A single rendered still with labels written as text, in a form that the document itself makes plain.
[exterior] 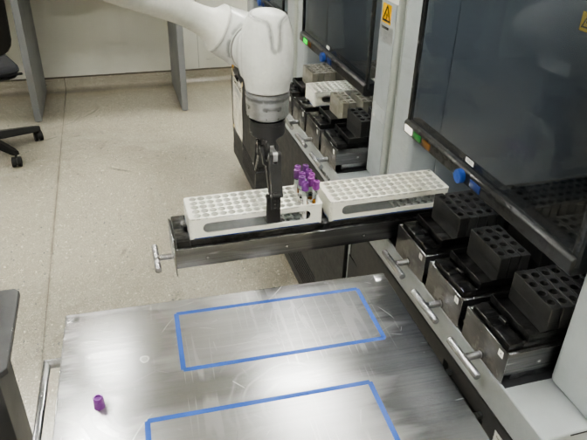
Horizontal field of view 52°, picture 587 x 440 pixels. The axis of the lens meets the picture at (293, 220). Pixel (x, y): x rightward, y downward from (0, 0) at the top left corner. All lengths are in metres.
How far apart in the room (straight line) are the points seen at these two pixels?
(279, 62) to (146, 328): 0.55
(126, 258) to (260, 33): 1.74
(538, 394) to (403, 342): 0.26
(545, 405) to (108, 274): 1.93
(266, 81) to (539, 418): 0.77
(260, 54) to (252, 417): 0.65
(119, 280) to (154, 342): 1.57
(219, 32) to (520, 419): 0.92
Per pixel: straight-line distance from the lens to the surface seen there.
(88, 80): 4.87
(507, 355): 1.11
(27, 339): 2.43
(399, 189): 1.42
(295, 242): 1.34
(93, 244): 2.87
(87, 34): 4.78
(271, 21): 1.17
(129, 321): 1.10
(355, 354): 1.02
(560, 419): 1.14
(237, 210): 1.31
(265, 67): 1.18
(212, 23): 1.30
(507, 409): 1.16
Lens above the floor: 1.52
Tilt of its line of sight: 31 degrees down
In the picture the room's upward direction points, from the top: 2 degrees clockwise
